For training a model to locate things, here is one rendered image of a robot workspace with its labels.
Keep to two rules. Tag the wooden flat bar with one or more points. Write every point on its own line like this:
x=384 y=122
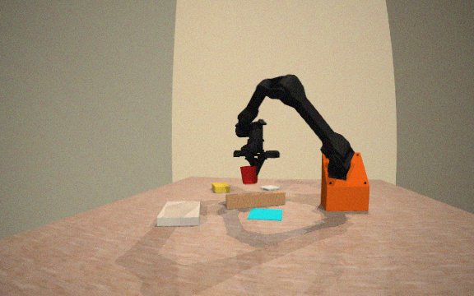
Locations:
x=257 y=199

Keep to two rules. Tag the yellow cube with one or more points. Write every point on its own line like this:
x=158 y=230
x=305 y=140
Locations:
x=220 y=187

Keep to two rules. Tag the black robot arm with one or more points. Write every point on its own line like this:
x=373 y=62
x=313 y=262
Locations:
x=290 y=91

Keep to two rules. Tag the white flat box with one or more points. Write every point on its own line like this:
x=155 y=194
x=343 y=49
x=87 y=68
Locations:
x=183 y=213

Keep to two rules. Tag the red cup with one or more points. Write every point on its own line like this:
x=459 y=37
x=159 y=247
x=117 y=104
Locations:
x=249 y=175

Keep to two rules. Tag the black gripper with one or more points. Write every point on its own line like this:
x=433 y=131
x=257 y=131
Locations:
x=258 y=162

